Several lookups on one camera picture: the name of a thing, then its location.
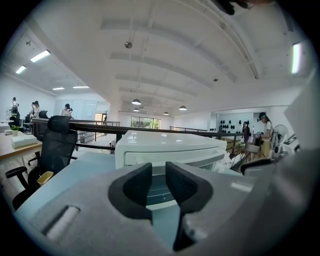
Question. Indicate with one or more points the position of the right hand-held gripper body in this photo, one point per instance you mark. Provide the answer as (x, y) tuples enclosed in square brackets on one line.
[(300, 180)]

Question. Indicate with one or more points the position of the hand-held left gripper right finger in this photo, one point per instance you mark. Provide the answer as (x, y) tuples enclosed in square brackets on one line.
[(212, 205)]

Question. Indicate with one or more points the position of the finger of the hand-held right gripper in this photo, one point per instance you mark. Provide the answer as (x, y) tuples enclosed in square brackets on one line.
[(260, 166)]

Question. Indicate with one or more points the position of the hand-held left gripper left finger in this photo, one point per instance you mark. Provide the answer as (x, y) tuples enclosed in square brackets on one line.
[(87, 220)]

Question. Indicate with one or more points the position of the white toaster oven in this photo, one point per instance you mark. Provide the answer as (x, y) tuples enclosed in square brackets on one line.
[(162, 140)]

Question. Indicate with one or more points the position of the standing fan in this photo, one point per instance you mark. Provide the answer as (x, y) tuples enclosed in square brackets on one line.
[(280, 132)]

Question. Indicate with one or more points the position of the yellow cup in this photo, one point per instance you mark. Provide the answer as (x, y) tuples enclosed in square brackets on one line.
[(45, 178)]

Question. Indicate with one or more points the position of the black office chair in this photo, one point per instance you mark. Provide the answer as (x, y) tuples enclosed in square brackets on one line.
[(43, 114), (57, 150)]

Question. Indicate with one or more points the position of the black metal railing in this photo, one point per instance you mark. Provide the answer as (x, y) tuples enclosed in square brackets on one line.
[(100, 128)]

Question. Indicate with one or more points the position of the wooden desk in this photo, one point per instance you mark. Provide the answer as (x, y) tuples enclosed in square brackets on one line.
[(15, 151)]

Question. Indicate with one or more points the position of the flat white box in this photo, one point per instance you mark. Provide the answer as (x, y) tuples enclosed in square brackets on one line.
[(23, 141)]

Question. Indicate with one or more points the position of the large window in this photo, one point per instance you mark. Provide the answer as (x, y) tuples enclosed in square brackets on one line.
[(145, 123)]

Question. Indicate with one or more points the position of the ceiling light panel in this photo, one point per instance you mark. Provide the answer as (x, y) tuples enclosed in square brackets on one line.
[(80, 87), (296, 58), (58, 88), (20, 69), (40, 56)]

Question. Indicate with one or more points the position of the small potted plant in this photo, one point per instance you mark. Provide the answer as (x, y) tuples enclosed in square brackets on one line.
[(15, 132)]

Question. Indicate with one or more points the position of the round ceiling fixture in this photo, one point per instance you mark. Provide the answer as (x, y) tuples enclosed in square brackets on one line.
[(128, 45)]

